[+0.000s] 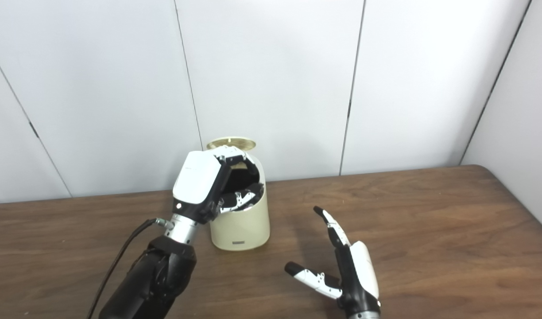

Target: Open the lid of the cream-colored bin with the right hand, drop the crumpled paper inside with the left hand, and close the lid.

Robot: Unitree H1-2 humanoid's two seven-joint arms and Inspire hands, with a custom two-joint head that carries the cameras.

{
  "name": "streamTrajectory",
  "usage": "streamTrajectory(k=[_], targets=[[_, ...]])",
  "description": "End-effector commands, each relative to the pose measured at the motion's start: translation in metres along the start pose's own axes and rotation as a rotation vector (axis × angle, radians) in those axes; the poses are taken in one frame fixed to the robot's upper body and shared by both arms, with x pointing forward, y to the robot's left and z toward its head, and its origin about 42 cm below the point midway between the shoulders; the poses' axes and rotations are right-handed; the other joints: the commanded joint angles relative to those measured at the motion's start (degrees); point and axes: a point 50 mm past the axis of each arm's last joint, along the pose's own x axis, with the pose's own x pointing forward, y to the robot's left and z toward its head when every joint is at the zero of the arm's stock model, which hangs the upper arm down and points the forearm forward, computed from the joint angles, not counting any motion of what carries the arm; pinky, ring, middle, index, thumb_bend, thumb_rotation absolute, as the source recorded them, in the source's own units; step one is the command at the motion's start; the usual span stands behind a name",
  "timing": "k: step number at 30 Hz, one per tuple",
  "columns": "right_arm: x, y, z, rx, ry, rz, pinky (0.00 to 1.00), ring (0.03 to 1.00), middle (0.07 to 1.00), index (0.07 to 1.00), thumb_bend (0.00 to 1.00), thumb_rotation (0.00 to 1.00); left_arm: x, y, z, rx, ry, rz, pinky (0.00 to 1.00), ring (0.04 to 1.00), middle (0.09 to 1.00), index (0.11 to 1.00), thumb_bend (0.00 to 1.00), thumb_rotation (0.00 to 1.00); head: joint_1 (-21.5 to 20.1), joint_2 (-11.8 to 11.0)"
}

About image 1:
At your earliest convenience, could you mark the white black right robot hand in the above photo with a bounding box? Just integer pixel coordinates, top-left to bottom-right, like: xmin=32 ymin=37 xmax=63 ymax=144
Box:
xmin=284 ymin=206 xmax=381 ymax=317

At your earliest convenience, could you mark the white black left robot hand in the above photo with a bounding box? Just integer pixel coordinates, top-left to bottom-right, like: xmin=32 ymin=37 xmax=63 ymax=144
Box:
xmin=172 ymin=147 xmax=265 ymax=224

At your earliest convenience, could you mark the cream round bin lid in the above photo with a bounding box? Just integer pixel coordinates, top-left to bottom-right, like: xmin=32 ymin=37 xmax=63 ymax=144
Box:
xmin=206 ymin=138 xmax=256 ymax=151

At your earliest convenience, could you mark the black bin liner bag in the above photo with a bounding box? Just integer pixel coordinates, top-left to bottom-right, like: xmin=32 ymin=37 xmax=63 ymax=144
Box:
xmin=220 ymin=166 xmax=265 ymax=211

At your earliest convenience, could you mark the cream-colored bin body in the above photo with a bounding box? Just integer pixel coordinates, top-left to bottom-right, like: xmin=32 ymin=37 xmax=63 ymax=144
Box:
xmin=207 ymin=153 xmax=271 ymax=252

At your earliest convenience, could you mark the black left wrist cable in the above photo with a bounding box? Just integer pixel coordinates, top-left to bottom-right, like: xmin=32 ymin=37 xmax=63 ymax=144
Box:
xmin=86 ymin=217 xmax=174 ymax=319

